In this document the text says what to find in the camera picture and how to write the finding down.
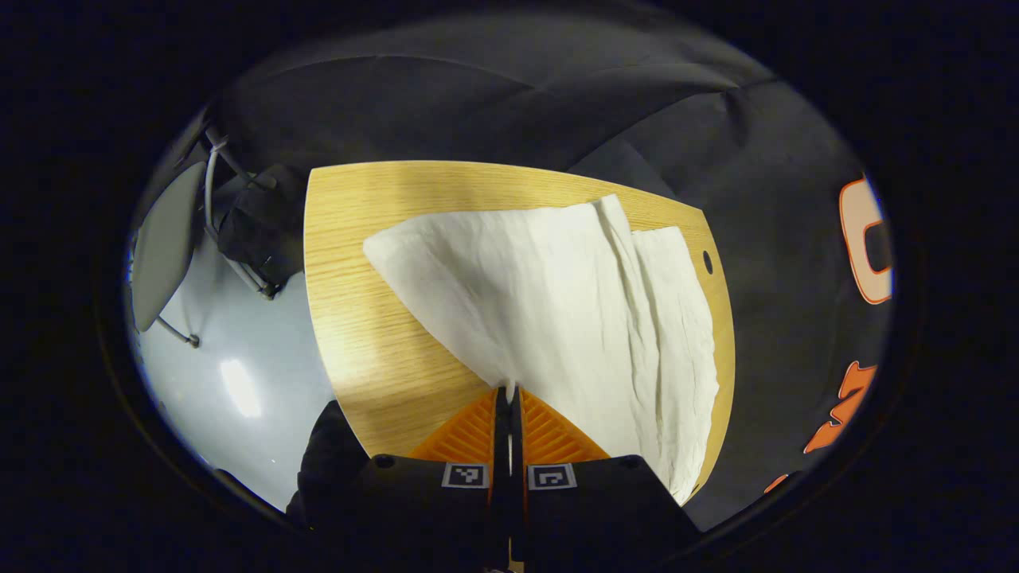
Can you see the person's dark clothing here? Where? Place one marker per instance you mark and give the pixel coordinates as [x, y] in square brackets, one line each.
[330, 454]

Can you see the white jeans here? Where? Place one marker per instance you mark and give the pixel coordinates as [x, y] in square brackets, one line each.
[557, 302]

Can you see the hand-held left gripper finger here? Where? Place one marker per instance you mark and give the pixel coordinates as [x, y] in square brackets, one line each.
[501, 446]
[517, 446]

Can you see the grey chair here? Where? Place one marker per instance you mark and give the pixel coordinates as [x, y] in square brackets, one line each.
[163, 247]

